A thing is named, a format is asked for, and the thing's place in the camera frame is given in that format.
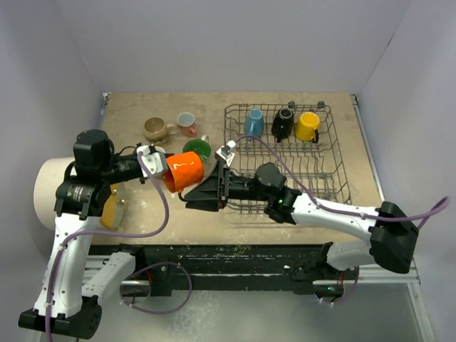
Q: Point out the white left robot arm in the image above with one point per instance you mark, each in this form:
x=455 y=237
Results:
x=61 y=307

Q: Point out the aluminium frame rail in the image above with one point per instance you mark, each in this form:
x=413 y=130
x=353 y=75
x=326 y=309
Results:
x=369 y=274

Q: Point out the blue mug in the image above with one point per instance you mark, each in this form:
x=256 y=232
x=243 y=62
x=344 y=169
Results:
x=254 y=124

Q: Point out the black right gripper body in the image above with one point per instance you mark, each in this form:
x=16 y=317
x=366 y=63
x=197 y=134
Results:
x=242 y=187

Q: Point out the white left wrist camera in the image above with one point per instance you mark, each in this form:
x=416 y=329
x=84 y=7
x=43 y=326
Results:
x=153 y=160

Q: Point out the black mug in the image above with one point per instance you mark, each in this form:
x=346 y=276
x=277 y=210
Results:
x=283 y=124

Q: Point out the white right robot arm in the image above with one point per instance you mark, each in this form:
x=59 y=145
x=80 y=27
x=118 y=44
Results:
x=384 y=236

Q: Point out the salmon pink ribbed mug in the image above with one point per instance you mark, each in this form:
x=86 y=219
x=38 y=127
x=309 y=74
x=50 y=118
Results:
x=186 y=124

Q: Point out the beige stoneware mug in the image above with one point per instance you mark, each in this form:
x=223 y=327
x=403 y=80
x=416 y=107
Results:
x=157 y=131

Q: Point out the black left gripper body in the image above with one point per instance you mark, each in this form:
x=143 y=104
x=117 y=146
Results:
x=121 y=168

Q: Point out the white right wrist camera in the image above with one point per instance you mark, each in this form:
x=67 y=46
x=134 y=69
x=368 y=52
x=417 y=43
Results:
x=226 y=153

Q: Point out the orange mug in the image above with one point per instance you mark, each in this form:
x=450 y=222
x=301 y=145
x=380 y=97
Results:
x=184 y=170

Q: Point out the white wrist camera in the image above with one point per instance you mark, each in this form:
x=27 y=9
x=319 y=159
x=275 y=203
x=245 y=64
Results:
x=226 y=153
x=153 y=160

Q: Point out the yellow mug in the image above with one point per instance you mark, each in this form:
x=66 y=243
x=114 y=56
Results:
x=307 y=127

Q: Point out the white cylinder with striped lid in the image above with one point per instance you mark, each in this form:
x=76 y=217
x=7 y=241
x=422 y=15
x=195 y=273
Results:
x=50 y=176

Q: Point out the grey wire dish rack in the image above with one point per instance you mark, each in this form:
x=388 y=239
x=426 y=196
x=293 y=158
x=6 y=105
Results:
x=319 y=166

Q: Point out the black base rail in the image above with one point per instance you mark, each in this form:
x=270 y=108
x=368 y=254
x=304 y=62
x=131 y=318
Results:
x=298 y=268

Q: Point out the cream mug green inside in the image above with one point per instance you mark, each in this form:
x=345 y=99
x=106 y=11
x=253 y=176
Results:
x=201 y=147

